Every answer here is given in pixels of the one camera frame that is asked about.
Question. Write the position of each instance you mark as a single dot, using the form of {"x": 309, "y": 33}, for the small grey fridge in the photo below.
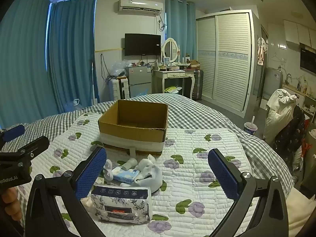
{"x": 138, "y": 81}

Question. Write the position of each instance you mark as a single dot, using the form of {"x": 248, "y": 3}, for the narrow blue curtain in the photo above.
{"x": 180, "y": 29}

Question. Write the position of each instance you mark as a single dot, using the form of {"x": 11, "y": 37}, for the yellow green packet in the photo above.
{"x": 172, "y": 89}

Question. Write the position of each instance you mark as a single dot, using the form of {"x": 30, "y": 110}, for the white air conditioner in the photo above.
{"x": 140, "y": 5}

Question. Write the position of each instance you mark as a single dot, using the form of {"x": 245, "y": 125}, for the grey washing machine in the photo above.
{"x": 271, "y": 81}

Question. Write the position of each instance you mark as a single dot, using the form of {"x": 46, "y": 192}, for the clear water jug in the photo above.
{"x": 74, "y": 106}

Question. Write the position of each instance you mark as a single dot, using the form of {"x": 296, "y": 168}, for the white suitcase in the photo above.
{"x": 118, "y": 88}

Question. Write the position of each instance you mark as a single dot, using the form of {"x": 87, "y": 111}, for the white louvred wardrobe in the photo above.
{"x": 229, "y": 61}

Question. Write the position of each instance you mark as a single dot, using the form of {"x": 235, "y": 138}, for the light blue tissue pack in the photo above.
{"x": 126, "y": 175}

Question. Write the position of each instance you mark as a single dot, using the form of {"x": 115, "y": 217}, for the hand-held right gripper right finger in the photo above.
{"x": 223, "y": 175}

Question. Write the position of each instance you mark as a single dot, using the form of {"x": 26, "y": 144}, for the brown cardboard box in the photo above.
{"x": 130, "y": 132}

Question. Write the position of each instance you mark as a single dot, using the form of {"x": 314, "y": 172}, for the small open cardboard box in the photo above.
{"x": 194, "y": 64}

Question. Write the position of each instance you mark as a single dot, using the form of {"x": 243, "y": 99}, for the purple drink cup with straw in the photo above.
{"x": 249, "y": 128}

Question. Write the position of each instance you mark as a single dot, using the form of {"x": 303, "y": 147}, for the small white roll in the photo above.
{"x": 129, "y": 164}

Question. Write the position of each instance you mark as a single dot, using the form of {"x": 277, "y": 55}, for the white bedding bundle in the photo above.
{"x": 276, "y": 113}

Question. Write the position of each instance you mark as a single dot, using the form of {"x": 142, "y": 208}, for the clear plastic bag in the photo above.
{"x": 118, "y": 68}

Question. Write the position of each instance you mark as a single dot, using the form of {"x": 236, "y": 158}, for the white vanity table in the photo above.
{"x": 172, "y": 74}

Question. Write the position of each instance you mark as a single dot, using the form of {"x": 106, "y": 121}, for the black range hood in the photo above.
{"x": 307, "y": 59}

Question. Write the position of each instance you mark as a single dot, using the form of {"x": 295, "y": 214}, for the wide blue curtain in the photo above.
{"x": 22, "y": 61}

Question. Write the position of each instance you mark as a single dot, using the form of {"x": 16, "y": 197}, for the person's left hand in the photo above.
{"x": 9, "y": 203}

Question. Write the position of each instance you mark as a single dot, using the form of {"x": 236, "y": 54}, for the grey checkered bed sheet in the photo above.
{"x": 197, "y": 118}

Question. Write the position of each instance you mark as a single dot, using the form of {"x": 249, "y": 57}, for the black wall television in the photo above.
{"x": 142, "y": 44}

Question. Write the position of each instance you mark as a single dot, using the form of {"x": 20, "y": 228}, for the white oval vanity mirror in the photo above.
{"x": 170, "y": 49}

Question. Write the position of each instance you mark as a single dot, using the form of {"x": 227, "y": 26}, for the chair with dark floral garment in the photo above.
{"x": 288, "y": 133}

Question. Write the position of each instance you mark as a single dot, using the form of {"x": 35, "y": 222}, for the white kitchen wall cabinets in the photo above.
{"x": 298, "y": 33}

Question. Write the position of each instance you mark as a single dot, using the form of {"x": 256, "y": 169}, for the white pillow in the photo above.
{"x": 298, "y": 212}

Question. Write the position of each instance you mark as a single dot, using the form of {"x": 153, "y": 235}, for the floral print tissue pack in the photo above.
{"x": 121, "y": 205}

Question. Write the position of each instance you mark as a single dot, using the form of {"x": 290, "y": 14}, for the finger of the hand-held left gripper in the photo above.
{"x": 37, "y": 144}
{"x": 14, "y": 132}

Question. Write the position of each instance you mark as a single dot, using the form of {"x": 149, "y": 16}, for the hanging pale garment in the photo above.
{"x": 261, "y": 51}

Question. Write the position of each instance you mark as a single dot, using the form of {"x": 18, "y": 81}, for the white cloth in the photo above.
{"x": 153, "y": 177}

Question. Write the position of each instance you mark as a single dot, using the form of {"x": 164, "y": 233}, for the blue window curtain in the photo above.
{"x": 71, "y": 54}

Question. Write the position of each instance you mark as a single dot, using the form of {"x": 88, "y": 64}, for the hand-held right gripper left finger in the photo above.
{"x": 91, "y": 172}

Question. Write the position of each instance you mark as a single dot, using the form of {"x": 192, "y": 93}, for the dark grey suitcase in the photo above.
{"x": 197, "y": 85}

